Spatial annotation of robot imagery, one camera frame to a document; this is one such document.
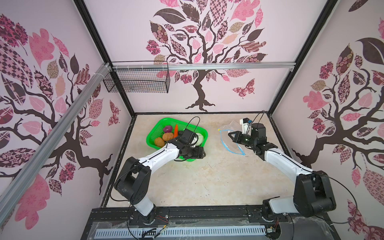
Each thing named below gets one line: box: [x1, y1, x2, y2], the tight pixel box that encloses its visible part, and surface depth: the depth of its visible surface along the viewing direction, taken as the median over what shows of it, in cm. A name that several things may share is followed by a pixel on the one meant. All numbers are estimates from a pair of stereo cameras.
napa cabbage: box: [195, 132, 204, 146], surface depth 100 cm
